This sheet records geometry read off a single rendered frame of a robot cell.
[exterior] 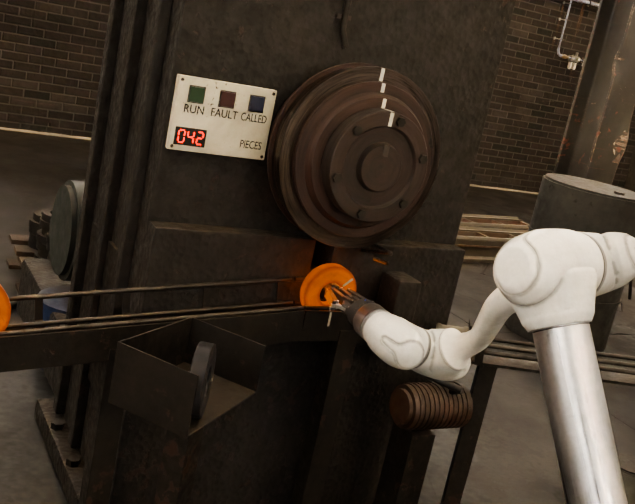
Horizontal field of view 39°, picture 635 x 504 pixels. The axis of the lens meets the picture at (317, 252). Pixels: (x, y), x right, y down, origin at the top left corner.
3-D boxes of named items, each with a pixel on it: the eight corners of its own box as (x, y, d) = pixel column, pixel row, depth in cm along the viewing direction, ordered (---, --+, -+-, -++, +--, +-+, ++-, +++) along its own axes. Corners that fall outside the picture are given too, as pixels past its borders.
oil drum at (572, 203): (481, 314, 519) (521, 165, 498) (556, 316, 548) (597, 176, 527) (549, 356, 470) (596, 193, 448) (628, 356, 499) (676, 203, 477)
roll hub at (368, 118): (310, 212, 219) (334, 100, 212) (404, 221, 233) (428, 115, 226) (320, 219, 215) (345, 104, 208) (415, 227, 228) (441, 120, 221)
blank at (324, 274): (313, 326, 241) (319, 331, 239) (290, 284, 233) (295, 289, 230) (359, 294, 244) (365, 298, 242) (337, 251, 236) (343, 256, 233)
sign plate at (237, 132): (164, 147, 217) (176, 73, 213) (260, 158, 230) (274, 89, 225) (167, 149, 215) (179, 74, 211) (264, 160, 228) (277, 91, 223)
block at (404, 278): (362, 346, 257) (380, 268, 251) (385, 346, 261) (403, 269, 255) (381, 362, 248) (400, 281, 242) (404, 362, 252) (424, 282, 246)
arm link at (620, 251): (564, 248, 182) (526, 247, 173) (644, 218, 170) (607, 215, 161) (582, 310, 179) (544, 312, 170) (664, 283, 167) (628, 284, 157)
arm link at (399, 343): (352, 341, 213) (391, 355, 220) (384, 371, 200) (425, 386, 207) (373, 302, 212) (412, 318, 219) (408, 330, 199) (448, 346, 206)
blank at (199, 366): (179, 419, 176) (196, 422, 176) (194, 341, 177) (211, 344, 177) (191, 412, 191) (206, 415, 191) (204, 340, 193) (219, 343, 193)
